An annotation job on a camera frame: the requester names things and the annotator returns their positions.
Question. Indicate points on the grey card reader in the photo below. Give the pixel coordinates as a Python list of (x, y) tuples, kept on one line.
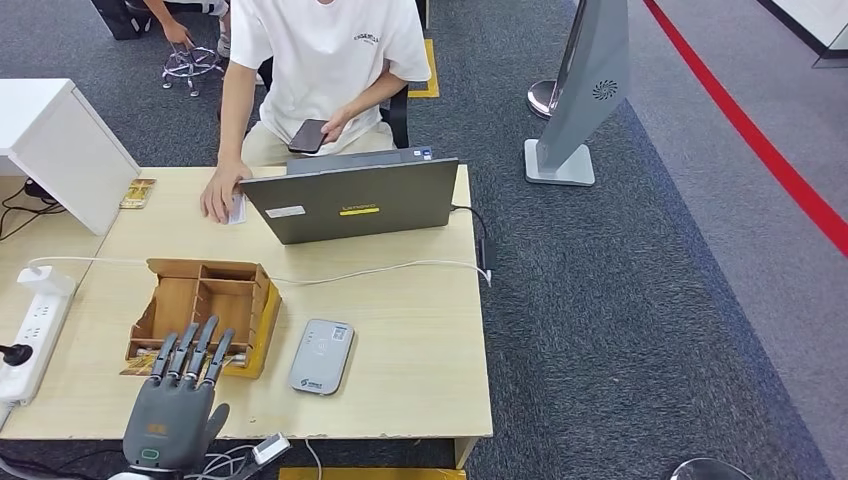
[(321, 358)]

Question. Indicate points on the black smartphone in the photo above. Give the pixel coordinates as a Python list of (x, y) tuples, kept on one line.
[(308, 136)]

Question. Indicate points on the white power strip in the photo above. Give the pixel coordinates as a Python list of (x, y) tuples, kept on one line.
[(32, 344)]

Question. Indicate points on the person's right forearm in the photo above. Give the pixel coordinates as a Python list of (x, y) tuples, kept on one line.
[(235, 132)]

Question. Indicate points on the wooden desk leg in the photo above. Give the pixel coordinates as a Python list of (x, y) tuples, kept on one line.
[(465, 454)]

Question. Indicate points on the grey laptop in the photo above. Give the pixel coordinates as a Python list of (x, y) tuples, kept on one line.
[(351, 199)]

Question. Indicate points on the person's left hand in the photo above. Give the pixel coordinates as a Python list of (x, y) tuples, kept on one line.
[(336, 124)]

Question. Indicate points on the white ID card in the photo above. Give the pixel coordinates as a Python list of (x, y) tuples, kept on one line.
[(238, 212)]

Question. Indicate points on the black power plug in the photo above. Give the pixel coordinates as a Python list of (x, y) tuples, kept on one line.
[(17, 354)]

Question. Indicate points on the grey kiosk stand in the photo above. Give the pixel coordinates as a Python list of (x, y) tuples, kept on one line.
[(590, 86)]

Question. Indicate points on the wooden card organiser box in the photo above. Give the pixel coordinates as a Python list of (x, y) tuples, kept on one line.
[(218, 298)]

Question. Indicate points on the person's right hand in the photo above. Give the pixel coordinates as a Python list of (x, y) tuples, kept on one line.
[(222, 192)]

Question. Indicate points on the person's left forearm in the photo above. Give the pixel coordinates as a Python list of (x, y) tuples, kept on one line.
[(374, 99)]

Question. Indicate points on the black power adapter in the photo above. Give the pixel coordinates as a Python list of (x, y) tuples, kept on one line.
[(488, 255)]

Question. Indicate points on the black bag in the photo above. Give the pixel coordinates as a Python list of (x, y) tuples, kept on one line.
[(121, 18)]

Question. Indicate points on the chrome chair base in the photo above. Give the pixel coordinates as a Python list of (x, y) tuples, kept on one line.
[(191, 65)]

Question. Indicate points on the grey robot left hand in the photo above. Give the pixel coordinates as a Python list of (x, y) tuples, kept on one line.
[(169, 424)]

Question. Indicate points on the white charger plug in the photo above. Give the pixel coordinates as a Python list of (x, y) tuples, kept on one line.
[(45, 280)]

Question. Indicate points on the yellow floor tape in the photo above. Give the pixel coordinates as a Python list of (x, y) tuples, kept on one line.
[(371, 474)]

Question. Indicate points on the stack of yellow key cards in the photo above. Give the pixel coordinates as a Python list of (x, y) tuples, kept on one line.
[(138, 193)]

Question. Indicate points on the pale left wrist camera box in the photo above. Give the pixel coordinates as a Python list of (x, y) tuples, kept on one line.
[(270, 449)]

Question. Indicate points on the white platform with black edge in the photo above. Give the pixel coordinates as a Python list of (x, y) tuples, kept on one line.
[(815, 20)]

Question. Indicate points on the chrome stanchion base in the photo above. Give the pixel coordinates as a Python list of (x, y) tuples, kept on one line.
[(710, 472), (543, 99)]

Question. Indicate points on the white cabinet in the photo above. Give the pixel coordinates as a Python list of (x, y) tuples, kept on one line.
[(73, 151)]

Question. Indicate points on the person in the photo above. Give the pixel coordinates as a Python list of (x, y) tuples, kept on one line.
[(166, 16), (324, 60)]

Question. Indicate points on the black camera bracket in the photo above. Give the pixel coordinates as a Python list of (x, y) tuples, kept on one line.
[(248, 470)]

